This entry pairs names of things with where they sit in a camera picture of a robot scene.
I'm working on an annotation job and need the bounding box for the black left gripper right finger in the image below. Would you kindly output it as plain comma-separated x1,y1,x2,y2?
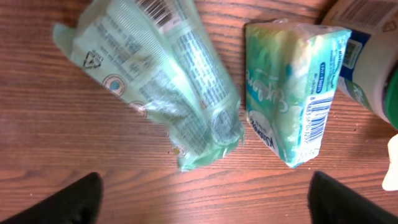
308,171,397,224

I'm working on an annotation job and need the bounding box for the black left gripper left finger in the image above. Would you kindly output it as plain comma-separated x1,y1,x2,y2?
1,172,103,224

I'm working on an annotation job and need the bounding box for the beige food pouch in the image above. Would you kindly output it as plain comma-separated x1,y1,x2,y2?
382,135,398,191

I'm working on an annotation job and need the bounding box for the green lidded white jar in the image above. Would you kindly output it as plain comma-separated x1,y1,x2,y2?
322,0,397,128

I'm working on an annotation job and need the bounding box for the teal tissue pack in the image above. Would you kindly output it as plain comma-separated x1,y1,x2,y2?
245,22,351,168

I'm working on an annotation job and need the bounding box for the light green wipes packet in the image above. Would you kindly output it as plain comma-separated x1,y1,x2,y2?
53,0,245,171

